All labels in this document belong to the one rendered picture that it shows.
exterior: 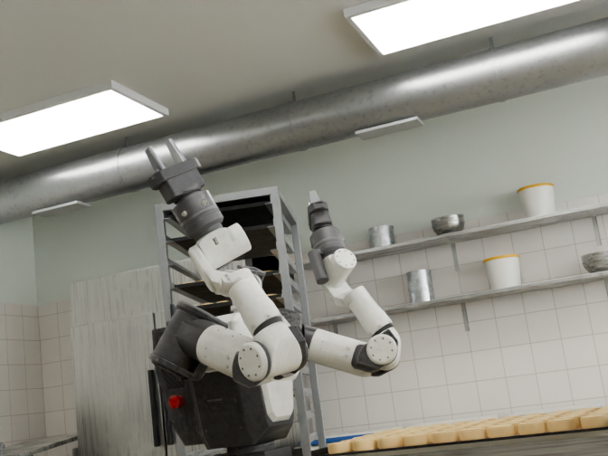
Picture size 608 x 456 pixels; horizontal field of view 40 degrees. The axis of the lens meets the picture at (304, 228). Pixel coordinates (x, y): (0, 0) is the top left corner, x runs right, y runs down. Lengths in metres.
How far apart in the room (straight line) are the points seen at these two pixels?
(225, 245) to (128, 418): 4.18
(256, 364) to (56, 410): 5.80
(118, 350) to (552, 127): 3.33
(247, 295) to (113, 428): 4.30
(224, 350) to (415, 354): 4.29
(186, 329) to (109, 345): 4.13
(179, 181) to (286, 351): 0.42
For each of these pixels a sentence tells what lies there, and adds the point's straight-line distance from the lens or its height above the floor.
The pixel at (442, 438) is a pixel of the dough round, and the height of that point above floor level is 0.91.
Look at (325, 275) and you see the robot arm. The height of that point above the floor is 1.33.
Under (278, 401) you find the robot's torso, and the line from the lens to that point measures 2.00.
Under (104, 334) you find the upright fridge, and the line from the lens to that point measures 5.97.
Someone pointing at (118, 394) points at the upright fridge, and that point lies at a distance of 5.90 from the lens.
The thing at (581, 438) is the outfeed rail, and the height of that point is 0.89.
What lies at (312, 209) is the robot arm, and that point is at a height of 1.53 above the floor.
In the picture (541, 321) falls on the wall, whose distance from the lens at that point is 5.81.
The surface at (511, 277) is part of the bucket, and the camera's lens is 5.61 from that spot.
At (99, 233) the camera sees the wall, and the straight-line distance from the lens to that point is 7.21.
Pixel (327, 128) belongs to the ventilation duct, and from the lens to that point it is 5.27.
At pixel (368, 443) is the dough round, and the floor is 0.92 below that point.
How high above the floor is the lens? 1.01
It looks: 12 degrees up
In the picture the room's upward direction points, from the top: 7 degrees counter-clockwise
